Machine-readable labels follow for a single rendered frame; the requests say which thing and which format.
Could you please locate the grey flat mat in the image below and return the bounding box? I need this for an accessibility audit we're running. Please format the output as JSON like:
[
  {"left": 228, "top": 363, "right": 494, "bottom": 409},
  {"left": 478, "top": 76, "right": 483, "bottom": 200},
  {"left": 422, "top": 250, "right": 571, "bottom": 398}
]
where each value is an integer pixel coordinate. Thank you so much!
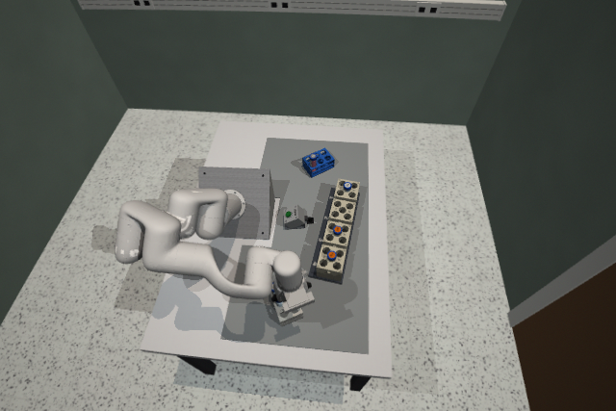
[{"left": 221, "top": 138, "right": 369, "bottom": 354}]

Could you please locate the blue tube rack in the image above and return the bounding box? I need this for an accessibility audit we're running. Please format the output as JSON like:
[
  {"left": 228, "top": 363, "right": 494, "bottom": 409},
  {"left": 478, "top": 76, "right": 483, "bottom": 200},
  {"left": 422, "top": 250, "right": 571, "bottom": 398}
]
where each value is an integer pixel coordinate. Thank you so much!
[{"left": 302, "top": 148, "right": 335, "bottom": 177}]

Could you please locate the white tube rack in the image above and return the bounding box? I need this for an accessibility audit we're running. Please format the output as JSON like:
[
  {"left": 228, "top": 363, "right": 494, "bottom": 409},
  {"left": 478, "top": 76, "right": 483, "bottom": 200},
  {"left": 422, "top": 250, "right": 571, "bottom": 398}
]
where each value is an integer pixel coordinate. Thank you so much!
[{"left": 273, "top": 302, "right": 303, "bottom": 326}]

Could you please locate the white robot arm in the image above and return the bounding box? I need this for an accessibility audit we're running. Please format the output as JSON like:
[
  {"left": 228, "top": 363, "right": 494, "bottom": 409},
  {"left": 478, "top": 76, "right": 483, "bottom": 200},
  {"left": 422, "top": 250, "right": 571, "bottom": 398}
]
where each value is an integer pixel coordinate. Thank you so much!
[{"left": 115, "top": 188, "right": 315, "bottom": 314}]

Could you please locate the beige square adapter with holes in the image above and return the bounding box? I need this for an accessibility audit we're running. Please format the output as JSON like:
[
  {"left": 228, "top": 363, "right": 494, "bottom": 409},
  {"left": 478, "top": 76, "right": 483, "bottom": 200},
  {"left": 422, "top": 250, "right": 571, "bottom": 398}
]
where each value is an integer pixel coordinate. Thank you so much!
[
  {"left": 328, "top": 198, "right": 356, "bottom": 225},
  {"left": 334, "top": 179, "right": 360, "bottom": 203},
  {"left": 322, "top": 220, "right": 351, "bottom": 249}
]

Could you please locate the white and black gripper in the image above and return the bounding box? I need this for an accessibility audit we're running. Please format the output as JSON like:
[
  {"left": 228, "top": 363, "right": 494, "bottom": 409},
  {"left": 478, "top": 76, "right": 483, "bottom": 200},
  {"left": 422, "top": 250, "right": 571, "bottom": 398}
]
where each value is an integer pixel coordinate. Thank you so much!
[{"left": 271, "top": 276, "right": 312, "bottom": 302}]

